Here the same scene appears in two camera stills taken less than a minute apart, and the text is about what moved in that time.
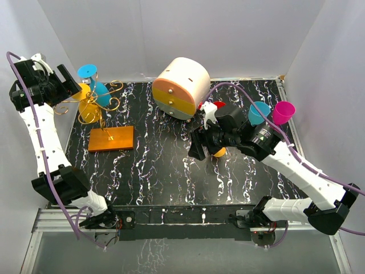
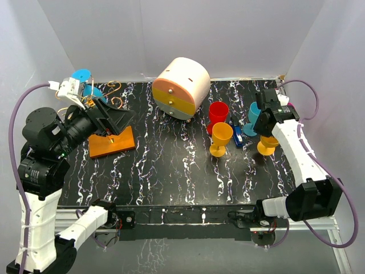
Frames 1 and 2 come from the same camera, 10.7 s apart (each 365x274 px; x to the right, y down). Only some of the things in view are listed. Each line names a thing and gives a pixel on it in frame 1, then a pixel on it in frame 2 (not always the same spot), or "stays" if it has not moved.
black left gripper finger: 72,85 → 116,119
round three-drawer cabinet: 181,88 stays
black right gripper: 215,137 → 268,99
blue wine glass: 101,95 → 89,91
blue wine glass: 254,116 stays
